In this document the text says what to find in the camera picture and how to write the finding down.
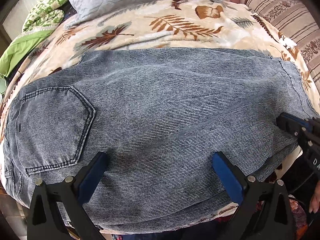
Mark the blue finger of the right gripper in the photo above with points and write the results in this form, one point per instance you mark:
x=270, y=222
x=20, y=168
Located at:
x=293, y=125

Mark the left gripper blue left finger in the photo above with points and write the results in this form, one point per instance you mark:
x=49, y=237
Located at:
x=78, y=190

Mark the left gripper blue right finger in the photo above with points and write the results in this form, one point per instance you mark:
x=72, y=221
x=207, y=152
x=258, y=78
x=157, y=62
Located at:
x=246, y=193

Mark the grey-blue denim pants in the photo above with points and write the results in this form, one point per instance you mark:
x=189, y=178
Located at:
x=159, y=115

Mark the person's right hand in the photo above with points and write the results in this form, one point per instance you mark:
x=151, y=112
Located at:
x=315, y=199

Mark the striped floral cushion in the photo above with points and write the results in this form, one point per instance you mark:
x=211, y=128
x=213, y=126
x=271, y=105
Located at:
x=293, y=19

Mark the leaf-print beige bed blanket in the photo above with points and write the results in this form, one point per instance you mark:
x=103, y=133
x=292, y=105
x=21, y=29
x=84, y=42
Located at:
x=161, y=24

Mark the green patterned folded quilt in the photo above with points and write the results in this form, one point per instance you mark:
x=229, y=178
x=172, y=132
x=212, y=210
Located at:
x=40, y=23

